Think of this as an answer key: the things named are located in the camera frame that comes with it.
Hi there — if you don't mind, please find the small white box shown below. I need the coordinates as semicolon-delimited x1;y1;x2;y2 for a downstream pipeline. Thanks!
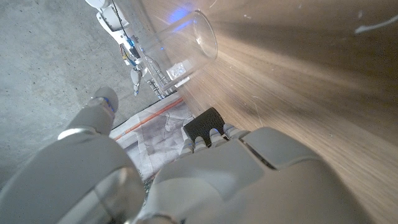
165;59;195;88

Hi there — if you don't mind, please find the printed backdrop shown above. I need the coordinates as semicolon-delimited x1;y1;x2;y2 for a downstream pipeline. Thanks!
110;93;200;181

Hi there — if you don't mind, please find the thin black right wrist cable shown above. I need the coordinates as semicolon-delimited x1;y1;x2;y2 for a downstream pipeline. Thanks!
110;0;130;41

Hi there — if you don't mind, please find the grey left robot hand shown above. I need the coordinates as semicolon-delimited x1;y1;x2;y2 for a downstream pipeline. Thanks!
0;86;374;224

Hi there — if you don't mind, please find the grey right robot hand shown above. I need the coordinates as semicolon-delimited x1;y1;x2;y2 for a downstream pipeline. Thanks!
119;40;178;101

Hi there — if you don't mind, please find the clear glass beaker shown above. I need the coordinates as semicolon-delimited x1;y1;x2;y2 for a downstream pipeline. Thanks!
136;9;218;94

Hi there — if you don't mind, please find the black cylindrical speaker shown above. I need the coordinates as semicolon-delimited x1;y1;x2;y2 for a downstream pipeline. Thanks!
182;107;226;147

